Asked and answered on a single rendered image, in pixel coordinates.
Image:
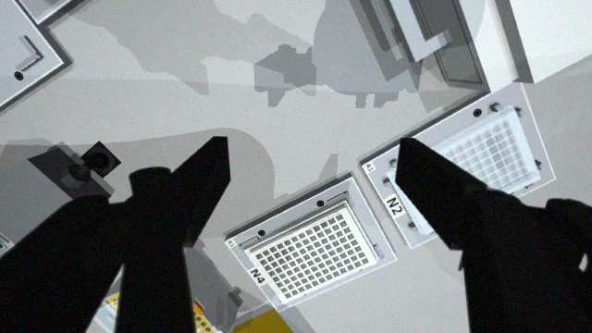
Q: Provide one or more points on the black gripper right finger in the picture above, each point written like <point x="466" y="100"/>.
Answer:
<point x="509" y="249"/>

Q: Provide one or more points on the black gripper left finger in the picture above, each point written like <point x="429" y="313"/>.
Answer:
<point x="44" y="287"/>

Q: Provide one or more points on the grey box with green button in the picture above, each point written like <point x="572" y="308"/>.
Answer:
<point x="33" y="189"/>

